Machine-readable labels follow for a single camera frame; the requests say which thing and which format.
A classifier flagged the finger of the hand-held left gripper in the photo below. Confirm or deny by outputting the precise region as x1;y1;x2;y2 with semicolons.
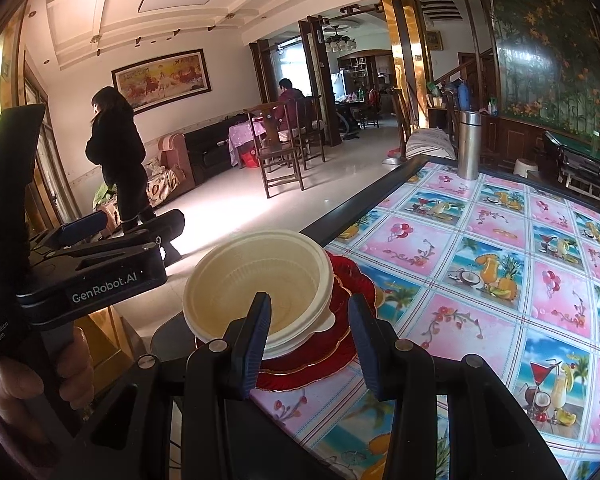
72;210;186;264
32;210;108;262

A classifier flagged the table with pink cloth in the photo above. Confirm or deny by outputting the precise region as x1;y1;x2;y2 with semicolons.
228;122;266;166

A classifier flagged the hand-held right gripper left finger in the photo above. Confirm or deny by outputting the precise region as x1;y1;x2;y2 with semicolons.
87;291;273;480

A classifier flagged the person's left hand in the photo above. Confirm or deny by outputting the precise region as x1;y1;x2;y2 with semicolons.
0;327;96;441

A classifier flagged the chandelier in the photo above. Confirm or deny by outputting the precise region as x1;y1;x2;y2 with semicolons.
325;25;359;54

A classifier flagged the large framed wall painting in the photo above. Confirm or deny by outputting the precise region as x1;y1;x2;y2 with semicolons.
111;49;212;114

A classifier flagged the black framed dining table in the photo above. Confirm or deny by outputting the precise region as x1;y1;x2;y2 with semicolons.
150;155;600;480

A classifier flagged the gold mirrored pillar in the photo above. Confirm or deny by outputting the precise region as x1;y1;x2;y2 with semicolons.
380;0;432;132

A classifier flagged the patterned sofa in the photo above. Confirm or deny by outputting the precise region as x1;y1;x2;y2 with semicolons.
95;132;197;221

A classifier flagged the floral glass screen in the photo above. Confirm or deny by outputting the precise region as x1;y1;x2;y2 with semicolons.
485;0;600;127

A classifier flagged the dark wooden chair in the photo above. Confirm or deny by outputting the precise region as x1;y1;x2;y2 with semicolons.
247;102;304;199
287;95;327;171
391;87;457;162

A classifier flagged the black low cabinet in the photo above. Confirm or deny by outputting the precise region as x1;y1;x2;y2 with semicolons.
186;117;251;184

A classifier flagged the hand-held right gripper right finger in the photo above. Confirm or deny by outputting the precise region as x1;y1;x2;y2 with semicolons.
347;292;568;480

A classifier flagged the striped cushion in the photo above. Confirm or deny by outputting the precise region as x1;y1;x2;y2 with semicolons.
405;129;456;159

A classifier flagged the cream ribbed plastic bowl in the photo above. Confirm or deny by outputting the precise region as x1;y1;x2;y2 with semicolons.
182;230;337;361

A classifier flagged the green-top glass table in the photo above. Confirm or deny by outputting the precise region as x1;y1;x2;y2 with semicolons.
542;130;600;202

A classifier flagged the large red gold-rimmed plate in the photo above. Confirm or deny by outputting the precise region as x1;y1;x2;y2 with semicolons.
195;252;379;392

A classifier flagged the small steel thermos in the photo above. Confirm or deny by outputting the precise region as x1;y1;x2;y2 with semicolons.
457;110;483;181

